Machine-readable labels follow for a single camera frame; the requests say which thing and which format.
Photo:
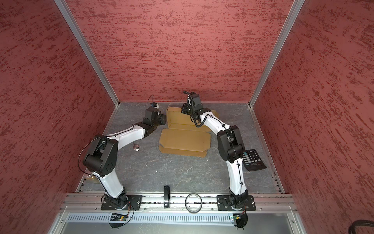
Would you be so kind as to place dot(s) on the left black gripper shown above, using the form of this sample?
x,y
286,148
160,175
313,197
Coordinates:
x,y
162,117

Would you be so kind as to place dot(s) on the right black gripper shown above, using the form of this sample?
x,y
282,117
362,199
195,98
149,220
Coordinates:
x,y
185,108

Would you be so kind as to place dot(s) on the brown cardboard box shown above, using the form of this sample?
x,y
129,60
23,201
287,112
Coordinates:
x,y
182,137

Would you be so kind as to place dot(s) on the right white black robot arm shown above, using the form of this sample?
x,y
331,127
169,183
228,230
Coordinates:
x,y
230,147

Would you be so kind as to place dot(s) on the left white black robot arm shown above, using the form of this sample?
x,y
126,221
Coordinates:
x,y
101,158

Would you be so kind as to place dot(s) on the small metal spoon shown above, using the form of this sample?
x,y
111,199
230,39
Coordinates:
x,y
136,147

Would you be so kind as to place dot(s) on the black calculator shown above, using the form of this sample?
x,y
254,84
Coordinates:
x,y
252,161

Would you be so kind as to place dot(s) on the left circuit board connector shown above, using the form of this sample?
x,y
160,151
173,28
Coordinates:
x,y
118,220

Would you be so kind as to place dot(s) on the circuit board connector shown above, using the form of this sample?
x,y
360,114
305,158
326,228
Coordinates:
x,y
118,220
240,220

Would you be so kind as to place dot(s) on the right circuit board connector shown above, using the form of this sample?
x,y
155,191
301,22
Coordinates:
x,y
240,220

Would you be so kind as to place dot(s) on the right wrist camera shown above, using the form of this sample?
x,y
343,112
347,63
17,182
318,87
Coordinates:
x,y
194,101

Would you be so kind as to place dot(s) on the black handle bar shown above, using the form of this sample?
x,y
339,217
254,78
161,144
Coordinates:
x,y
166,197

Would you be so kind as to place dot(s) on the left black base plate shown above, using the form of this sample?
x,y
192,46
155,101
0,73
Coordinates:
x,y
133,202

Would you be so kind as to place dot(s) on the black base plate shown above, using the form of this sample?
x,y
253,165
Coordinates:
x,y
223,204
133,202

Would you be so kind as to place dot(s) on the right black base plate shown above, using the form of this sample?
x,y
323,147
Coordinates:
x,y
223,204

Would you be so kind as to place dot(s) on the white perforated cable duct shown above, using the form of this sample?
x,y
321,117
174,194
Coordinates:
x,y
225,219

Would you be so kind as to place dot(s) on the left aluminium corner post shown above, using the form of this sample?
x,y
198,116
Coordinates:
x,y
73,25

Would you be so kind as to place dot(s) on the aluminium corner post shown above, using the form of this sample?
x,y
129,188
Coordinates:
x,y
286,28
73,25

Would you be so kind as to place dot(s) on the aluminium frame rail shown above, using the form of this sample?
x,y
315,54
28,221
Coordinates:
x,y
180,203

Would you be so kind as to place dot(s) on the right aluminium corner post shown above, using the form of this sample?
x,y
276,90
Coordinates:
x,y
286,28

